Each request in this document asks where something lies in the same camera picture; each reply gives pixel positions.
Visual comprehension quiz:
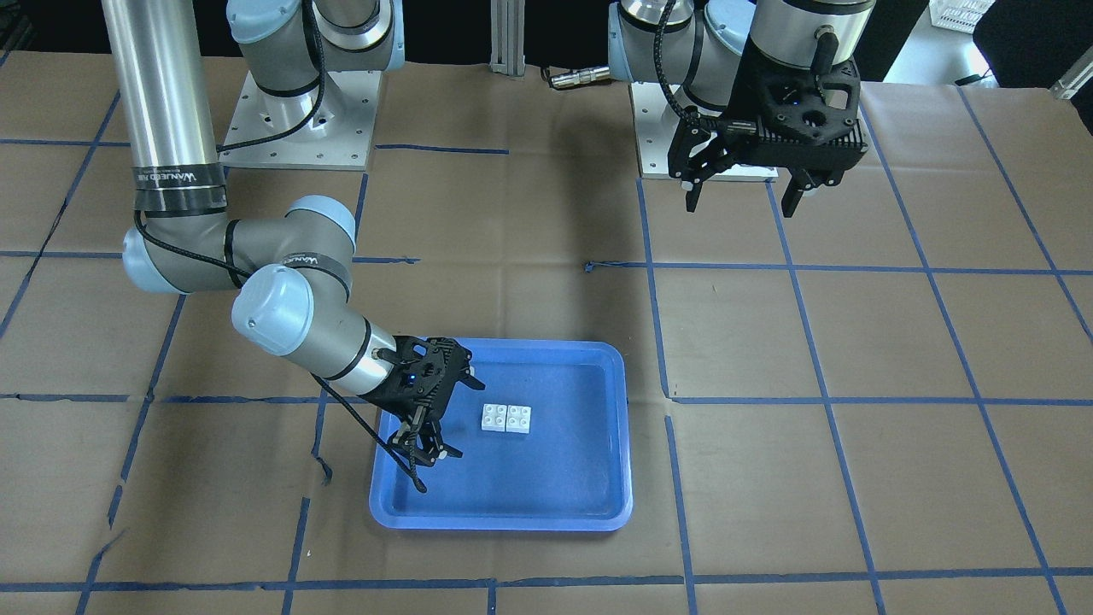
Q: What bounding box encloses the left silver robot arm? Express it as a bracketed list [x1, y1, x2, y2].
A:
[606, 1, 874, 218]

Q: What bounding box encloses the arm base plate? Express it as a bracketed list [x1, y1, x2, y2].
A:
[219, 70, 381, 172]
[628, 82, 780, 182]

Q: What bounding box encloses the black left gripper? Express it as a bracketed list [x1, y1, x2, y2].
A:
[668, 43, 869, 218]

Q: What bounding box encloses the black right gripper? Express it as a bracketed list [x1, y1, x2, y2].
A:
[360, 336, 487, 468]

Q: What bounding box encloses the blue plastic tray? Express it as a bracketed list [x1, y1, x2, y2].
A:
[368, 338, 634, 532]

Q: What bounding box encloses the aluminium frame post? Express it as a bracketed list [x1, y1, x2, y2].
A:
[487, 0, 526, 80]

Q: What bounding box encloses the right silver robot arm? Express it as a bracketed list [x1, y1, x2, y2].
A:
[102, 1, 484, 472]

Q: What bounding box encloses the white block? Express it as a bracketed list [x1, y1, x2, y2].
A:
[505, 405, 532, 435]
[480, 402, 508, 431]

